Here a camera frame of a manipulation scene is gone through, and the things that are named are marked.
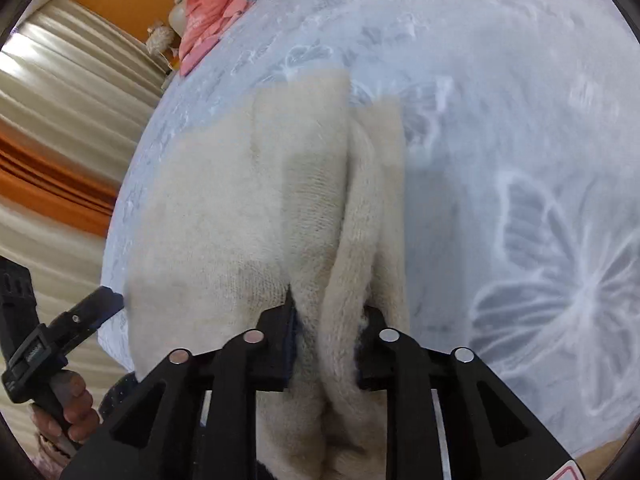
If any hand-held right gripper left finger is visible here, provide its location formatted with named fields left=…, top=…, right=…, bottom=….
left=60, top=305, right=302, bottom=480

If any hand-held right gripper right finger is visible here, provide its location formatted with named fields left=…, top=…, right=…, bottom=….
left=354, top=306, right=587, bottom=480

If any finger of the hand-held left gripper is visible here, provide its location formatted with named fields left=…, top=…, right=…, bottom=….
left=64, top=286, right=126, bottom=342

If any cream sweater with black hearts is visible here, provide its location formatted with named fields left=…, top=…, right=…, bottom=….
left=124, top=69, right=412, bottom=480

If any person's left hand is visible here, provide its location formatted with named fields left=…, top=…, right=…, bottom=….
left=31, top=369, right=97, bottom=457

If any orange curtain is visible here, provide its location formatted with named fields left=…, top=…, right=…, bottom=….
left=0, top=127, right=123, bottom=238

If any cream curtain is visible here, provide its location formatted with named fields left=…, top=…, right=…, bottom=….
left=0, top=0, right=173, bottom=466

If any bed with butterfly print cover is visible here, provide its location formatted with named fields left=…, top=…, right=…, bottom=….
left=97, top=0, right=640, bottom=461

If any white feather lamp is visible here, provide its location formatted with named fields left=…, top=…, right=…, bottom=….
left=146, top=20, right=177, bottom=57

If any beige padded headboard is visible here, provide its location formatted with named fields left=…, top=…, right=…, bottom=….
left=169, top=0, right=190, bottom=30

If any pink garment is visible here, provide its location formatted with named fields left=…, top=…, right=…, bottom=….
left=177, top=0, right=265, bottom=77

